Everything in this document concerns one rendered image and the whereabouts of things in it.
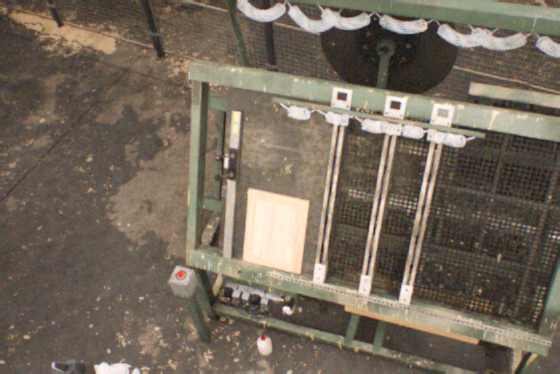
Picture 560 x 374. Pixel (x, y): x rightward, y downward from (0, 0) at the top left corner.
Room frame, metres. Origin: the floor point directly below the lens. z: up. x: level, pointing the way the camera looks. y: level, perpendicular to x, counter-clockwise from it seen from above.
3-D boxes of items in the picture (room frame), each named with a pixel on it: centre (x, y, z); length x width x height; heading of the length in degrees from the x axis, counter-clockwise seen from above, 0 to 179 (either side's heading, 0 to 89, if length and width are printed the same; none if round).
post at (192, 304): (1.90, 0.70, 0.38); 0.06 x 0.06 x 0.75; 68
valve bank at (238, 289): (1.80, 0.27, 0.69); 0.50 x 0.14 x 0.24; 68
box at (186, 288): (1.90, 0.70, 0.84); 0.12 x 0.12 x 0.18; 68
